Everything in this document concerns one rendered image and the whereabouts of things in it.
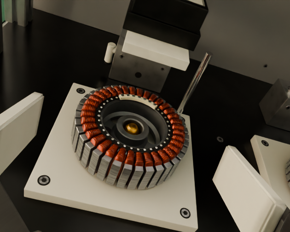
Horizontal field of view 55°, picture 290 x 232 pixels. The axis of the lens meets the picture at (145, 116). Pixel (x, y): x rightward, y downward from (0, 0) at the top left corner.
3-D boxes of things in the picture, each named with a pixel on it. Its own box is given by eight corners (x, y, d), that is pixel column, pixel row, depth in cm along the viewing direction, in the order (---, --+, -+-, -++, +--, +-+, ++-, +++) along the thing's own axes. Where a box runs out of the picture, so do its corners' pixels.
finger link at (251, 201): (275, 202, 13) (289, 206, 13) (226, 144, 20) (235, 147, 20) (249, 252, 14) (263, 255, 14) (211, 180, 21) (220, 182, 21)
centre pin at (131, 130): (134, 153, 28) (142, 135, 27) (115, 148, 28) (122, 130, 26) (136, 139, 30) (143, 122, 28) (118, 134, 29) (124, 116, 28)
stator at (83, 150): (177, 204, 25) (194, 182, 23) (55, 175, 24) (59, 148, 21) (176, 121, 34) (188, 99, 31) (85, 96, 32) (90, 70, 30)
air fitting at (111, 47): (111, 66, 38) (116, 47, 36) (102, 64, 38) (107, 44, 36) (112, 62, 39) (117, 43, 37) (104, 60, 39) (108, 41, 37)
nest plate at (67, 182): (193, 234, 25) (198, 228, 24) (23, 197, 23) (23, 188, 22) (186, 122, 36) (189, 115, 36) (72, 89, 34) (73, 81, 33)
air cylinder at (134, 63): (159, 93, 39) (174, 60, 36) (107, 78, 38) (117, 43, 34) (160, 73, 43) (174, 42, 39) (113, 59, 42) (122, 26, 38)
